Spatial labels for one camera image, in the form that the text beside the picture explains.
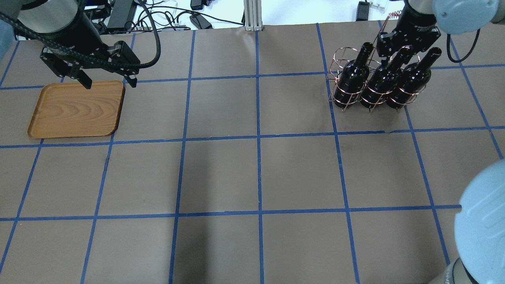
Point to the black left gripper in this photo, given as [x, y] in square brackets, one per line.
[80, 42]

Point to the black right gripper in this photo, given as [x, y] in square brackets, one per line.
[415, 28]

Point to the dark wine bottle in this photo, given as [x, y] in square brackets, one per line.
[385, 78]
[413, 79]
[353, 78]

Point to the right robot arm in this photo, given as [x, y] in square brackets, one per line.
[479, 226]

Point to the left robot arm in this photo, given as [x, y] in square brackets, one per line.
[80, 46]

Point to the wooden tray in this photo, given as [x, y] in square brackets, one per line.
[66, 110]

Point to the black power adapter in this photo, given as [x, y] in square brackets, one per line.
[200, 22]

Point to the copper wire bottle basket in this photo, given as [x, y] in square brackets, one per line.
[340, 60]

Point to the aluminium frame post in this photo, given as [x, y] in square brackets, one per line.
[253, 15]

